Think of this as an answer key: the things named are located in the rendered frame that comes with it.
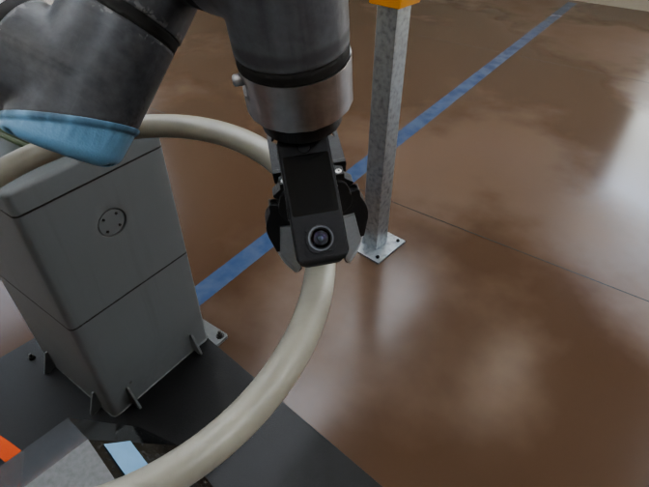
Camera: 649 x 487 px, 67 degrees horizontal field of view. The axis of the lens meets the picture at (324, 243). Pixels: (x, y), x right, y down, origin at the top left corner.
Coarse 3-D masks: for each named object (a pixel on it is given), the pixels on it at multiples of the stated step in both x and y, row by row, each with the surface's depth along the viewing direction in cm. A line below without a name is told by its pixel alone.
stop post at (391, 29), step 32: (384, 0) 152; (416, 0) 155; (384, 32) 160; (384, 64) 165; (384, 96) 172; (384, 128) 179; (384, 160) 187; (384, 192) 199; (384, 224) 211; (384, 256) 212
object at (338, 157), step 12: (276, 132) 40; (300, 132) 40; (312, 132) 40; (324, 132) 40; (336, 132) 49; (336, 144) 48; (276, 156) 47; (336, 156) 47; (276, 168) 46; (336, 168) 46; (276, 180) 47; (336, 180) 45; (348, 180) 46; (276, 192) 46; (348, 192) 47; (348, 204) 48
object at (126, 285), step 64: (0, 192) 101; (64, 192) 110; (128, 192) 125; (0, 256) 130; (64, 256) 117; (128, 256) 133; (64, 320) 125; (128, 320) 142; (192, 320) 166; (128, 384) 152
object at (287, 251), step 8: (280, 232) 50; (288, 232) 50; (280, 240) 51; (288, 240) 51; (280, 248) 52; (288, 248) 52; (280, 256) 53; (288, 256) 53; (288, 264) 55; (296, 264) 54
